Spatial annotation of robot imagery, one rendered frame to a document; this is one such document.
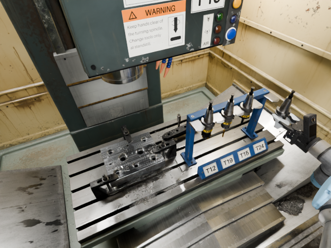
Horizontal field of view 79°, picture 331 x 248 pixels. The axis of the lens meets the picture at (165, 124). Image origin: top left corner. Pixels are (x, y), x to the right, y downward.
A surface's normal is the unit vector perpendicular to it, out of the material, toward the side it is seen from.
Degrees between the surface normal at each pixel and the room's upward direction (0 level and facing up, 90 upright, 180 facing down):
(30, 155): 0
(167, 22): 90
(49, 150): 0
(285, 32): 90
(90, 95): 90
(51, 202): 24
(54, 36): 90
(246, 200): 7
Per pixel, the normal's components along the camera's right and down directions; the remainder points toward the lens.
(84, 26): 0.43, 0.62
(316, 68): -0.90, 0.32
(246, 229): 0.09, -0.76
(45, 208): 0.33, -0.79
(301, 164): -0.40, -0.52
